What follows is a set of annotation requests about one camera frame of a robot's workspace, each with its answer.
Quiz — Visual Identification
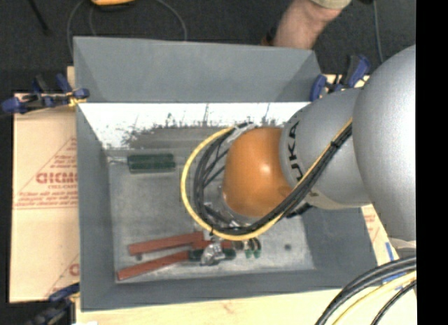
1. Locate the red-brown flat block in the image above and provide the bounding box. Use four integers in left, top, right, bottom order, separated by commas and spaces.
115, 249, 192, 282
127, 230, 233, 257

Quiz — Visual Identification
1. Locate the grey metal bin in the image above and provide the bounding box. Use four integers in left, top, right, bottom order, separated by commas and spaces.
72, 36, 379, 311

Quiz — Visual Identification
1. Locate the brown cardboard board, red print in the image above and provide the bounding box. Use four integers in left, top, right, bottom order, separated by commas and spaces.
8, 92, 81, 304

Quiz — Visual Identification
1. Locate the black cylinder on white bracket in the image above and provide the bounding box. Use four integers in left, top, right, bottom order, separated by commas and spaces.
233, 237, 262, 250

